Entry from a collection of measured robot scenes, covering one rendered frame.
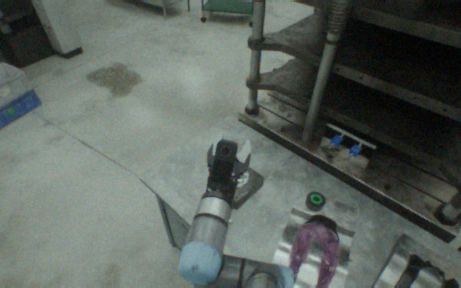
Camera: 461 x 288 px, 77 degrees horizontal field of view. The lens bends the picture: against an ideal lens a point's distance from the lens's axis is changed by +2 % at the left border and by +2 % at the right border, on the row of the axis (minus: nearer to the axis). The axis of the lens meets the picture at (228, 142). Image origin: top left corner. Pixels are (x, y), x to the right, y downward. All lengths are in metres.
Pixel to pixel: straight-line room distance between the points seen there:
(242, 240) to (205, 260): 0.78
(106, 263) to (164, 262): 0.40
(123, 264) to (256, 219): 1.17
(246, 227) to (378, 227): 0.59
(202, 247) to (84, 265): 1.84
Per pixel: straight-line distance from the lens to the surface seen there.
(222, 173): 0.63
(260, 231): 1.34
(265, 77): 1.81
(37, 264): 2.51
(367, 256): 1.41
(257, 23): 1.61
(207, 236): 0.56
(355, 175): 1.67
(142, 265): 2.22
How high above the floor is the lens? 1.97
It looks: 44 degrees down
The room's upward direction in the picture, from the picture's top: straight up
